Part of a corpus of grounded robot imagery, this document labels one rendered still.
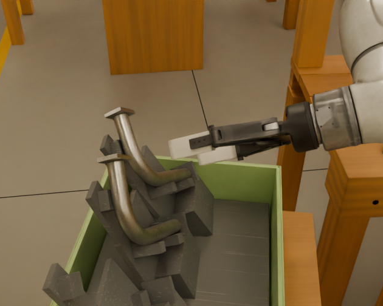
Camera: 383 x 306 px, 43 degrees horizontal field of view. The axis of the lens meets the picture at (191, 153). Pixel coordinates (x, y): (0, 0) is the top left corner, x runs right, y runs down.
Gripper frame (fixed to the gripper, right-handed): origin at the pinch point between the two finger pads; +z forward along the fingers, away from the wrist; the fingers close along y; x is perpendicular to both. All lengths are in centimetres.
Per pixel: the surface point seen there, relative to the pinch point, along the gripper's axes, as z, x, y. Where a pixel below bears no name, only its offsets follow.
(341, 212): -19, 15, -62
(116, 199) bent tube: 14.1, 5.1, 1.4
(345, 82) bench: -29, -27, -93
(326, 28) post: -26, -45, -88
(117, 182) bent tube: 13.5, 2.3, 1.3
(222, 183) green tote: 6.7, 2.2, -42.0
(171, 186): 12.1, 2.6, -20.6
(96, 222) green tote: 31.1, 6.9, -20.6
